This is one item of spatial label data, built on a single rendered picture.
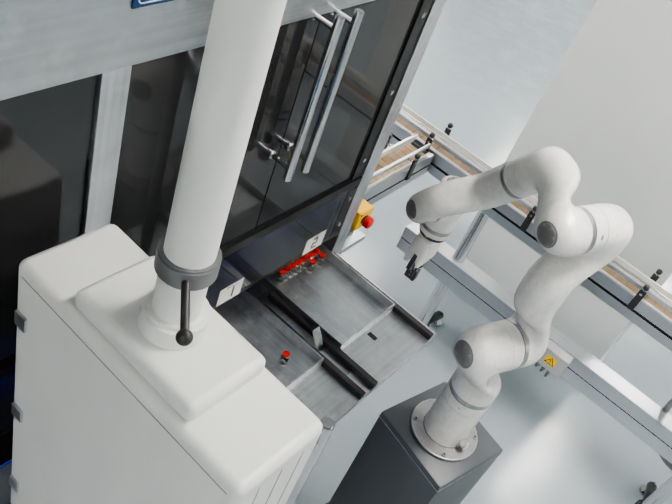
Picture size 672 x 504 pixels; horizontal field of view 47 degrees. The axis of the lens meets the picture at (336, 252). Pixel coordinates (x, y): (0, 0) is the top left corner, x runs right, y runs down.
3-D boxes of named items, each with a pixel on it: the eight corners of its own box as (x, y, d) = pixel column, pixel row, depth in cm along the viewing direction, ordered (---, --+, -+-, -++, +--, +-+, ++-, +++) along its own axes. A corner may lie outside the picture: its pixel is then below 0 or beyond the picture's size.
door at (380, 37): (253, 228, 187) (321, 9, 149) (358, 173, 217) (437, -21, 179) (255, 230, 187) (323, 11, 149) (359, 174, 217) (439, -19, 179)
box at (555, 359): (531, 358, 296) (542, 343, 290) (537, 352, 300) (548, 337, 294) (557, 378, 292) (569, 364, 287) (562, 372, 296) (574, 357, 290)
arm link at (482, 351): (502, 404, 193) (547, 345, 177) (444, 420, 184) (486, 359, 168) (477, 366, 200) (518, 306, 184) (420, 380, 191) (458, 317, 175)
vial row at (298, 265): (273, 281, 223) (277, 270, 220) (312, 257, 236) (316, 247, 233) (278, 286, 223) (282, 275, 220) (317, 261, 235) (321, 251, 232)
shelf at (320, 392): (146, 343, 197) (147, 338, 195) (318, 242, 245) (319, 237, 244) (278, 473, 181) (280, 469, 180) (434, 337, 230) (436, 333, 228)
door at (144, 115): (93, 312, 155) (127, 60, 117) (252, 229, 187) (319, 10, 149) (95, 314, 155) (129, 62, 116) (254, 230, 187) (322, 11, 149)
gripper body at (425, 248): (434, 213, 204) (418, 243, 212) (413, 227, 197) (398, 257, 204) (456, 230, 202) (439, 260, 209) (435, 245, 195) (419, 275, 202)
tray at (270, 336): (162, 330, 199) (164, 321, 197) (233, 288, 217) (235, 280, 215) (253, 417, 188) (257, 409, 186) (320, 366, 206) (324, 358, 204)
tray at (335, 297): (252, 277, 222) (254, 268, 220) (309, 243, 240) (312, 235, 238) (338, 352, 211) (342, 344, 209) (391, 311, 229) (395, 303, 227)
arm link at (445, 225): (430, 236, 193) (459, 232, 198) (450, 196, 185) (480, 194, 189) (414, 213, 198) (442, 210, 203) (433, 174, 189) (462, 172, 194)
